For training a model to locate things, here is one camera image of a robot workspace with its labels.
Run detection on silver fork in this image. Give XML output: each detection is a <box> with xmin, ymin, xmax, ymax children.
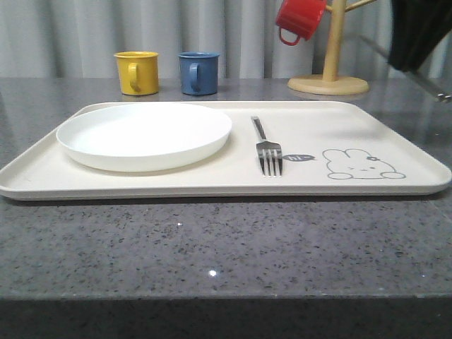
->
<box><xmin>251</xmin><ymin>116</ymin><xmax>283</xmax><ymax>177</ymax></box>

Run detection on red enamel mug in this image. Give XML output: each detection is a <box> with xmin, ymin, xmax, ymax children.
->
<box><xmin>275</xmin><ymin>0</ymin><xmax>327</xmax><ymax>46</ymax></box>

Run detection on yellow enamel mug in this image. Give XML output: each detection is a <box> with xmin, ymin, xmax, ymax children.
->
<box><xmin>114</xmin><ymin>51</ymin><xmax>160</xmax><ymax>96</ymax></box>

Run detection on white round plate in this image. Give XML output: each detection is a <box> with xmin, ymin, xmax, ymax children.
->
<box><xmin>56</xmin><ymin>102</ymin><xmax>232</xmax><ymax>172</ymax></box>

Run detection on blue enamel mug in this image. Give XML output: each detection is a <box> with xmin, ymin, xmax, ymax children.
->
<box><xmin>178</xmin><ymin>52</ymin><xmax>220</xmax><ymax>96</ymax></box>

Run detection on cream rabbit serving tray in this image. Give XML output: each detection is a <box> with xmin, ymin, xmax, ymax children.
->
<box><xmin>1</xmin><ymin>101</ymin><xmax>451</xmax><ymax>201</ymax></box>

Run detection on grey curtain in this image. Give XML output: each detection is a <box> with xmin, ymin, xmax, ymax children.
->
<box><xmin>0</xmin><ymin>0</ymin><xmax>452</xmax><ymax>80</ymax></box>

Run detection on wooden mug tree stand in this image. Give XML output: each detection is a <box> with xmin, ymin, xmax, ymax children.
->
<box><xmin>287</xmin><ymin>0</ymin><xmax>374</xmax><ymax>95</ymax></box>

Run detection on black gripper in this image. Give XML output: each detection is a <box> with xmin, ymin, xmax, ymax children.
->
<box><xmin>388</xmin><ymin>0</ymin><xmax>451</xmax><ymax>71</ymax></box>

